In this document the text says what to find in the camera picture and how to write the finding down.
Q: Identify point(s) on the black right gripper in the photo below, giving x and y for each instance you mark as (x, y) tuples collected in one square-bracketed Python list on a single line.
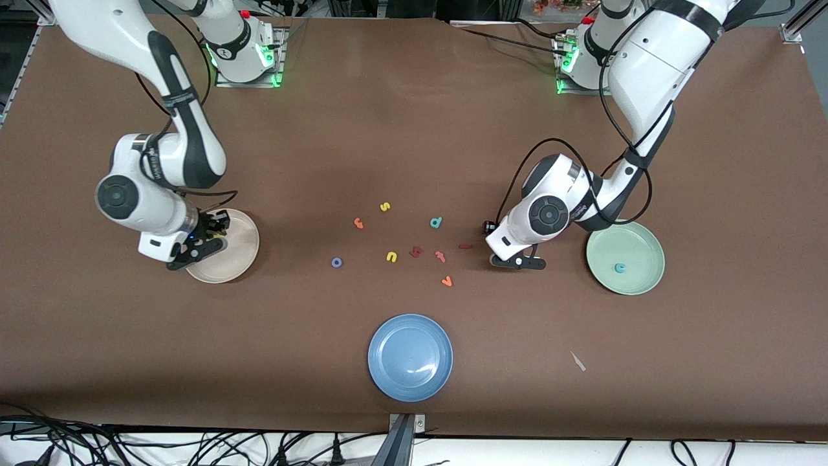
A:
[(208, 226)]

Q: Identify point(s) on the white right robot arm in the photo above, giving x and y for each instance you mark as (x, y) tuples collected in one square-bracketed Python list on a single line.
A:
[(97, 26)]

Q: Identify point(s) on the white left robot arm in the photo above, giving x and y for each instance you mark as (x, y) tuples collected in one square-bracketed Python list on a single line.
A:
[(653, 65)]

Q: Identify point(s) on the beige brown round plate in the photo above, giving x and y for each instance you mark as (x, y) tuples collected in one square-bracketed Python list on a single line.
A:
[(236, 259)]

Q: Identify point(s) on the blue round plate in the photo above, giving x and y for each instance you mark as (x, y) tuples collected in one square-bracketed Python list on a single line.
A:
[(410, 357)]

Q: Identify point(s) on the light green round plate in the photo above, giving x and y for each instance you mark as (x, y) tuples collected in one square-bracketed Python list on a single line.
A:
[(640, 252)]

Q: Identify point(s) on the small white paper scrap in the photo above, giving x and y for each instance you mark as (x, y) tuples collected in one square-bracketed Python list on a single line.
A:
[(577, 361)]

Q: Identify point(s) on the orange floral decoration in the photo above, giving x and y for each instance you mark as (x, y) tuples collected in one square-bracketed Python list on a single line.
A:
[(556, 5)]

